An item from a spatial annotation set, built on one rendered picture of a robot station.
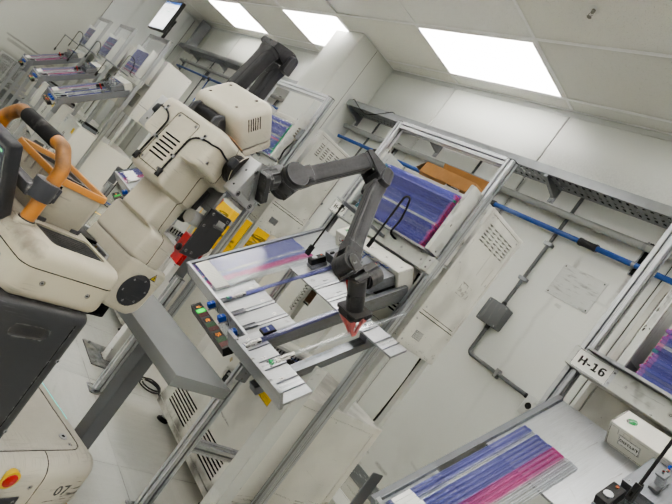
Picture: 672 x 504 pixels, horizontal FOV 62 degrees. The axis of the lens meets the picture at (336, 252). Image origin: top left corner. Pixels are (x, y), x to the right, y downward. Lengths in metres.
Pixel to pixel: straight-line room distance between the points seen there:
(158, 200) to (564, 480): 1.32
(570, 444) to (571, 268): 2.12
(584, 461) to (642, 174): 2.55
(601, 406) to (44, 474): 1.63
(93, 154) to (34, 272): 5.27
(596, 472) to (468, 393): 2.07
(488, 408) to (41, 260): 2.88
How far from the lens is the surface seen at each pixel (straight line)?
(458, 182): 2.89
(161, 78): 6.52
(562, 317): 3.65
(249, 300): 2.26
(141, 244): 1.62
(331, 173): 1.73
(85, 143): 6.48
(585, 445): 1.79
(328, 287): 2.32
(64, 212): 1.45
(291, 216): 3.63
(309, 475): 2.63
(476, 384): 3.71
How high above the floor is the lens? 1.16
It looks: level
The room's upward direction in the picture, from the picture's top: 37 degrees clockwise
